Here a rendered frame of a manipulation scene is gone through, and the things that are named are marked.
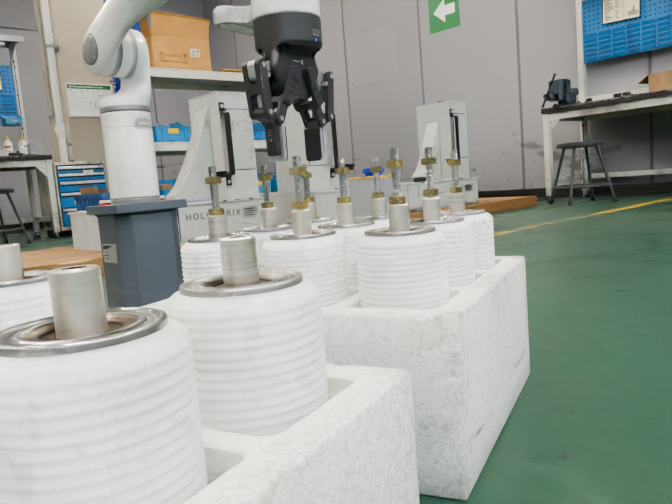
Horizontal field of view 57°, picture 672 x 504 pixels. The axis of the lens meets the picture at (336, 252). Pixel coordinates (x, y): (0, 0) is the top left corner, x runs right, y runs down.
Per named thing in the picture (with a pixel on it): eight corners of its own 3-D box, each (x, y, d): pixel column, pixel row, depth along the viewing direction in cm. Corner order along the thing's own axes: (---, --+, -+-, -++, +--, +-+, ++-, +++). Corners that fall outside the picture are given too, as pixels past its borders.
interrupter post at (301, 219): (288, 240, 70) (285, 211, 70) (300, 237, 72) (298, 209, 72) (305, 239, 69) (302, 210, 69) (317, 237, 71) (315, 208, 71)
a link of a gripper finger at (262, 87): (246, 61, 65) (260, 117, 67) (235, 64, 63) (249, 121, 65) (266, 57, 63) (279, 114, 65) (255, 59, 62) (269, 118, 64)
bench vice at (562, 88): (564, 109, 508) (562, 78, 505) (584, 106, 495) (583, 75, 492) (537, 108, 481) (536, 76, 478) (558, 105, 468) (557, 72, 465)
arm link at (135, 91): (125, 36, 123) (135, 123, 125) (80, 29, 116) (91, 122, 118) (151, 25, 117) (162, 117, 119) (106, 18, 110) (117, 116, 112)
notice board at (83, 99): (68, 117, 646) (64, 82, 642) (114, 117, 678) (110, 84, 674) (69, 116, 644) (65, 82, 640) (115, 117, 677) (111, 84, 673)
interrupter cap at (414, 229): (435, 236, 61) (434, 229, 61) (359, 241, 62) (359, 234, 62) (436, 229, 68) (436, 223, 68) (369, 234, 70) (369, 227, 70)
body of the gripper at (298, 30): (289, -1, 63) (296, 93, 64) (335, 14, 70) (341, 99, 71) (235, 14, 67) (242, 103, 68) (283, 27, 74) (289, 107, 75)
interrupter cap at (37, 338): (-49, 357, 27) (-52, 341, 27) (95, 317, 33) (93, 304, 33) (66, 371, 23) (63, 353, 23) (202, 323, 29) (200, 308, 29)
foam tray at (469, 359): (150, 452, 75) (133, 308, 73) (304, 359, 110) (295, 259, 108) (467, 503, 58) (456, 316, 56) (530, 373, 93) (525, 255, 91)
